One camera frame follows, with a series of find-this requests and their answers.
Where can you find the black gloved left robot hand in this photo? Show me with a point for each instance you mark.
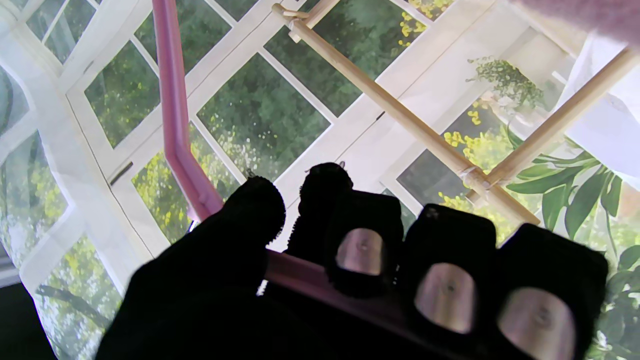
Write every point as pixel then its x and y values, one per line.
pixel 200 300

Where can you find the wooden hanging rack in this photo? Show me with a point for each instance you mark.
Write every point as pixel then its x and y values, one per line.
pixel 375 90

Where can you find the pink square towel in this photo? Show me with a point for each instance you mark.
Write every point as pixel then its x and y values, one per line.
pixel 600 15

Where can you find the printed garden backdrop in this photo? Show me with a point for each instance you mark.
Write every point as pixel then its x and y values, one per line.
pixel 260 115

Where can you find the pink plastic clothes hanger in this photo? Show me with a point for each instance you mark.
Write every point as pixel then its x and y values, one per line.
pixel 172 100

